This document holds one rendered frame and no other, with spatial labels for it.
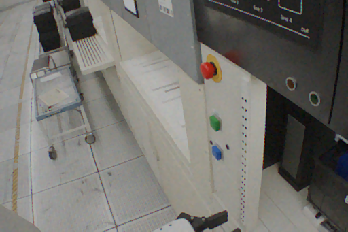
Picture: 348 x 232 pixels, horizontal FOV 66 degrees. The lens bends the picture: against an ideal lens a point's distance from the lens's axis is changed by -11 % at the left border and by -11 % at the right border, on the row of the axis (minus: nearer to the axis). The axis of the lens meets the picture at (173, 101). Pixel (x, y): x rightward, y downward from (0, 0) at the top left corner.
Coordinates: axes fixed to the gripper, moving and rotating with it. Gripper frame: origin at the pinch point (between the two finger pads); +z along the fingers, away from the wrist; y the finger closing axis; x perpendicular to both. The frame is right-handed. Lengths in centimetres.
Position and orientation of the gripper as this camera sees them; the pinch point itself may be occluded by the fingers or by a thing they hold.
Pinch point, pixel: (224, 228)
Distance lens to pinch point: 55.6
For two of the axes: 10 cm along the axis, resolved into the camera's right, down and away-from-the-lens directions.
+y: 3.9, 4.4, -8.1
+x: -1.4, -8.4, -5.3
